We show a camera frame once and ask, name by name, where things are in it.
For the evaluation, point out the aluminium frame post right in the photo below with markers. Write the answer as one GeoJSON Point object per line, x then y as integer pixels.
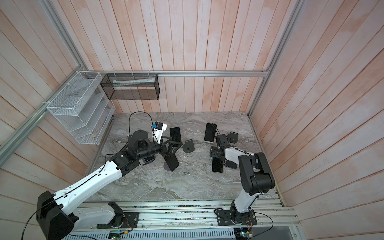
{"type": "Point", "coordinates": [278, 34]}

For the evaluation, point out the round stand front right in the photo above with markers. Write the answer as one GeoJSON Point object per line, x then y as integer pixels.
{"type": "Point", "coordinates": [232, 137]}

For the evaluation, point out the black wire mesh basket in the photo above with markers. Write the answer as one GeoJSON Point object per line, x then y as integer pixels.
{"type": "Point", "coordinates": [119, 87]}

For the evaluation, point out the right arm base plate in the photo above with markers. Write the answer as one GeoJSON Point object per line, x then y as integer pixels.
{"type": "Point", "coordinates": [233, 218]}

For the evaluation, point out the black phone far left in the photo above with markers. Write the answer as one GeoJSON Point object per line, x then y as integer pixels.
{"type": "Point", "coordinates": [150, 157]}

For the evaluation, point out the blue-edged phone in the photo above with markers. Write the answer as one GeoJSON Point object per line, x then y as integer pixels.
{"type": "Point", "coordinates": [230, 164]}

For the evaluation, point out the purple-edged phone front centre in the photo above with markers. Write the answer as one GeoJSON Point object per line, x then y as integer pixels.
{"type": "Point", "coordinates": [172, 162]}

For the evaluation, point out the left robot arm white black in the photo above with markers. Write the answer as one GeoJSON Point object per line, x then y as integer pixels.
{"type": "Point", "coordinates": [58, 214]}

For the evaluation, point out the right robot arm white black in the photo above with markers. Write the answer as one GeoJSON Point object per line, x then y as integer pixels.
{"type": "Point", "coordinates": [256, 179]}

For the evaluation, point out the aluminium frame rail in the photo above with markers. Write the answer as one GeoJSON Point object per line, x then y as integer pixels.
{"type": "Point", "coordinates": [184, 73]}
{"type": "Point", "coordinates": [20, 135]}

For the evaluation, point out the teal-edged phone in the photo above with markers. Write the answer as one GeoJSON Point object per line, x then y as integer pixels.
{"type": "Point", "coordinates": [217, 165]}

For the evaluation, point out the round stand under left phone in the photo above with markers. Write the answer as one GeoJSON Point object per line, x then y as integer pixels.
{"type": "Point", "coordinates": [146, 162]}

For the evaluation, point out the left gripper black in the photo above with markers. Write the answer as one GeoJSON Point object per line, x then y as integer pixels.
{"type": "Point", "coordinates": [170, 151]}

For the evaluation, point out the black phone back centre-left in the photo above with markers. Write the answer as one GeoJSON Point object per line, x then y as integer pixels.
{"type": "Point", "coordinates": [175, 134]}

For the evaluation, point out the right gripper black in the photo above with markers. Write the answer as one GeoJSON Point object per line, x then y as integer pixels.
{"type": "Point", "coordinates": [213, 151]}

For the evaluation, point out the black phone back right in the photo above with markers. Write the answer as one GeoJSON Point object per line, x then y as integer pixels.
{"type": "Point", "coordinates": [210, 132]}

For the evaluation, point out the aluminium frame rail left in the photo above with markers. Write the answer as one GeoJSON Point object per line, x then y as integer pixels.
{"type": "Point", "coordinates": [20, 135]}

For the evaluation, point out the white vented cable duct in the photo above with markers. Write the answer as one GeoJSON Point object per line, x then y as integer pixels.
{"type": "Point", "coordinates": [192, 234]}

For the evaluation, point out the green circuit board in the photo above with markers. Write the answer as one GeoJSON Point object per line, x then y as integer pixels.
{"type": "Point", "coordinates": [243, 235]}

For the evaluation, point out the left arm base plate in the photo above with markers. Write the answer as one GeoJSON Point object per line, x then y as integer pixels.
{"type": "Point", "coordinates": [128, 220]}

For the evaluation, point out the white wire mesh shelf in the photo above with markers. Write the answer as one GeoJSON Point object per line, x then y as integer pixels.
{"type": "Point", "coordinates": [82, 111]}

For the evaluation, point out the round stand under purple phone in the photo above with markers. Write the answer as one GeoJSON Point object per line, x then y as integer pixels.
{"type": "Point", "coordinates": [166, 167]}

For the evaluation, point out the round grey stand centre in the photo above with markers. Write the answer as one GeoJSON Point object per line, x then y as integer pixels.
{"type": "Point", "coordinates": [188, 146]}

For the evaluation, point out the aluminium frame rail back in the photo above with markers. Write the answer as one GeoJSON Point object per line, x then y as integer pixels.
{"type": "Point", "coordinates": [184, 73]}

